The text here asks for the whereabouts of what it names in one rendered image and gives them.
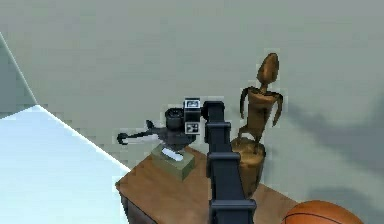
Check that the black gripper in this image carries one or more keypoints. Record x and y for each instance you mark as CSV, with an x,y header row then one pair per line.
x,y
174,128

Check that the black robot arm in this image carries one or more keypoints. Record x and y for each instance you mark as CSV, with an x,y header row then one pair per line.
x,y
224,173

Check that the green tissue box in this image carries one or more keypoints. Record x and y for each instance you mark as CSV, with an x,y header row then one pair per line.
x,y
173,162

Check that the brown wooden table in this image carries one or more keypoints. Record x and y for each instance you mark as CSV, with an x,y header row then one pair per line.
x,y
186,196

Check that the brown wooden figure statue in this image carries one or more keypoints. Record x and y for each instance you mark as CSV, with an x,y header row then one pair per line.
x,y
258,130

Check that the orange basketball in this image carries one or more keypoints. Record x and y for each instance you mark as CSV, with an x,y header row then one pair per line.
x,y
320,213

